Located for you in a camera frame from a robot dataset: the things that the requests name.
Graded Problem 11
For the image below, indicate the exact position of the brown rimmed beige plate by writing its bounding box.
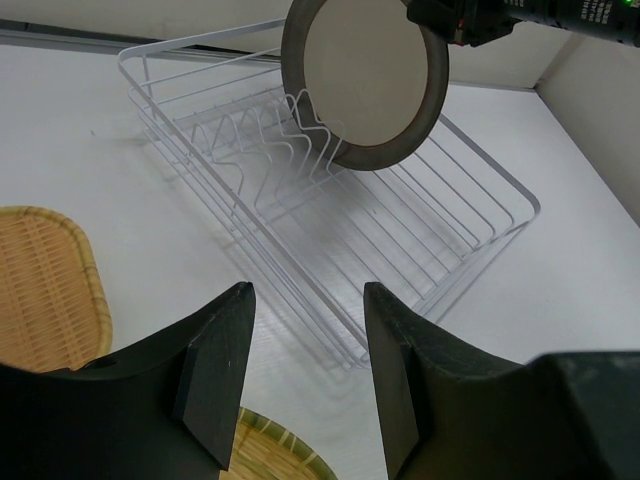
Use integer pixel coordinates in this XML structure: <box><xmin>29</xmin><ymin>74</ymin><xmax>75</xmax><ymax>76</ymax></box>
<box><xmin>281</xmin><ymin>1</ymin><xmax>449</xmax><ymax>171</ymax></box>

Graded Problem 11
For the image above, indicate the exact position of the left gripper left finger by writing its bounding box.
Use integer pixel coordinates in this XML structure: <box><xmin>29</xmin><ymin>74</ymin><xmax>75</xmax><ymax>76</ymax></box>
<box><xmin>1</xmin><ymin>282</ymin><xmax>256</xmax><ymax>479</ymax></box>

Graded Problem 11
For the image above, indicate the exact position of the white wire dish rack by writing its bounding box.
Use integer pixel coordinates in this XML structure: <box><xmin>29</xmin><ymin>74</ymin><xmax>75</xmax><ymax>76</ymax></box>
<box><xmin>118</xmin><ymin>20</ymin><xmax>541</xmax><ymax>368</ymax></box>

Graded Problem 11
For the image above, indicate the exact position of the green rimmed woven bamboo tray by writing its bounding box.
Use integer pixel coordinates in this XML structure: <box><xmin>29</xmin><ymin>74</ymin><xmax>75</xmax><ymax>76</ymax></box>
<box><xmin>219</xmin><ymin>407</ymin><xmax>338</xmax><ymax>480</ymax></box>

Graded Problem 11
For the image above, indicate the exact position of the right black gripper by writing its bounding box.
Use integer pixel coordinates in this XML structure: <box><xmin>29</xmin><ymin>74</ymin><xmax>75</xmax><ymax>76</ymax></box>
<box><xmin>407</xmin><ymin>0</ymin><xmax>515</xmax><ymax>47</ymax></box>

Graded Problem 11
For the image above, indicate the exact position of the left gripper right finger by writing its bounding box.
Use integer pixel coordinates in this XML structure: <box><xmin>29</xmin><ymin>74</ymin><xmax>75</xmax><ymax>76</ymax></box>
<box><xmin>363</xmin><ymin>282</ymin><xmax>639</xmax><ymax>479</ymax></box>

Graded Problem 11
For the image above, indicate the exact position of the orange woven bamboo tray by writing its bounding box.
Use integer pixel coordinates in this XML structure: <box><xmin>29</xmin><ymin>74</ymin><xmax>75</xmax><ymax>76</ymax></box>
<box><xmin>1</xmin><ymin>206</ymin><xmax>113</xmax><ymax>373</ymax></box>

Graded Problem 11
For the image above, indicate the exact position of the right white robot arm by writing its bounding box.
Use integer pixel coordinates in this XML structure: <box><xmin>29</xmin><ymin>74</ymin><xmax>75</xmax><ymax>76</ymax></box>
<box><xmin>407</xmin><ymin>0</ymin><xmax>639</xmax><ymax>48</ymax></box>

